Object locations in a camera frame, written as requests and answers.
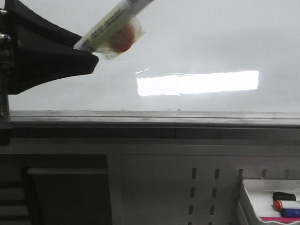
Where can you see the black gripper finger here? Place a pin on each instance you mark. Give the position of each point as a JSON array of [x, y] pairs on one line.
[[42, 51]]

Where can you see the red capped whiteboard marker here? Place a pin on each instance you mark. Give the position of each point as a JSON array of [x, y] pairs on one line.
[[278, 205]]

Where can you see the blue capped whiteboard marker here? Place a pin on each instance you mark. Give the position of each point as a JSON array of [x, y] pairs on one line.
[[290, 213]]

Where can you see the grey perforated metal panel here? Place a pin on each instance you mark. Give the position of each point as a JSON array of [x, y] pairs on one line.
[[190, 184]]

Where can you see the white plastic marker tray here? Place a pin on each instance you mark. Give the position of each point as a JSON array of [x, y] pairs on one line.
[[256, 200]]

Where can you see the white whiteboard with aluminium frame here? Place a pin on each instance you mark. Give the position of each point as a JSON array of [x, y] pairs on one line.
[[200, 62]]

